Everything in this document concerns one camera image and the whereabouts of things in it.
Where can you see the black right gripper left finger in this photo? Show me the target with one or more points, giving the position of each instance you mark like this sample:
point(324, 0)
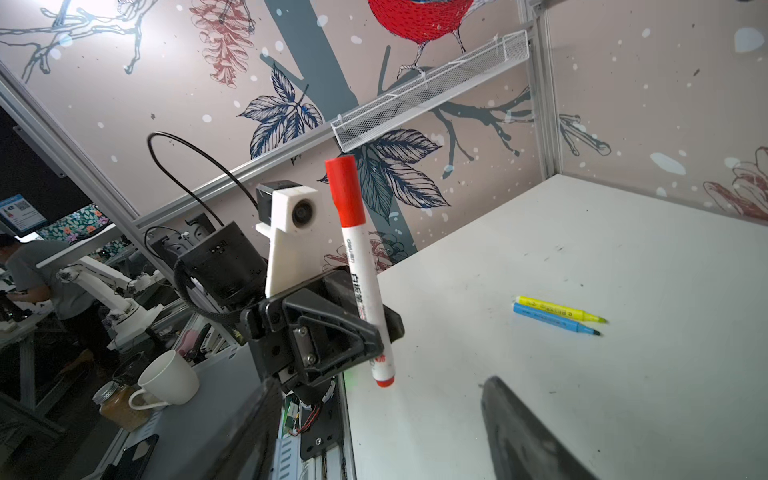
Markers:
point(249, 440)

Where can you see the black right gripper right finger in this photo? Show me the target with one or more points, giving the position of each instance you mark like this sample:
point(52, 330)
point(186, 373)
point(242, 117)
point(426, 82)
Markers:
point(521, 446)

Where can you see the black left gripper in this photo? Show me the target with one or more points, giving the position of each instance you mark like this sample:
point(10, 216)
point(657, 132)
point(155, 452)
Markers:
point(294, 342)

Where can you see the white marker pen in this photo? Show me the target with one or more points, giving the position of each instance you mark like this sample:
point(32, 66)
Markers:
point(366, 289)

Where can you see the red pen cap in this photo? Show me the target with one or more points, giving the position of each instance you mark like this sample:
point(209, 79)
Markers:
point(343, 180)

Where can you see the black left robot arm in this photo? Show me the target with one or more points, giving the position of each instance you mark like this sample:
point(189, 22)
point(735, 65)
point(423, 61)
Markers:
point(232, 271)

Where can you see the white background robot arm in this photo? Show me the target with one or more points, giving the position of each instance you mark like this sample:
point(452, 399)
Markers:
point(194, 412)

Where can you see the blue highlighter pen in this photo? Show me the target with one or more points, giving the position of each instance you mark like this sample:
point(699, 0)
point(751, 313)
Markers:
point(554, 320)

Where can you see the yellow highlighter pen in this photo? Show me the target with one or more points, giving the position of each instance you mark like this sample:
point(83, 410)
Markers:
point(559, 310)

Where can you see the white ceramic mug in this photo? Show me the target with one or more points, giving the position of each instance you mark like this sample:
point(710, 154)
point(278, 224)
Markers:
point(168, 381)

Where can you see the glass jar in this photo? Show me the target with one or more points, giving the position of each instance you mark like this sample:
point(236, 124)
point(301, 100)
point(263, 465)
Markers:
point(113, 402)

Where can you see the person in grey shirt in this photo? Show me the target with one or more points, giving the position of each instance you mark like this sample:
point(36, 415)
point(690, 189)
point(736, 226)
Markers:
point(74, 306)

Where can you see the background monitor screen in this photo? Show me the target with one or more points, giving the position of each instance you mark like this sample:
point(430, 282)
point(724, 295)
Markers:
point(19, 217)

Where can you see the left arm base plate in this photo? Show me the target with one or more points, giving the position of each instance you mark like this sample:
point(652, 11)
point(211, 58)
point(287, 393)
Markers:
point(323, 427)

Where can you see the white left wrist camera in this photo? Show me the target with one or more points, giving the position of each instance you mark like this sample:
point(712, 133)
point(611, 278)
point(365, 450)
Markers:
point(289, 216)

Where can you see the white mesh wall tray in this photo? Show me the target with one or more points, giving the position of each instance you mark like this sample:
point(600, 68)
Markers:
point(428, 90)

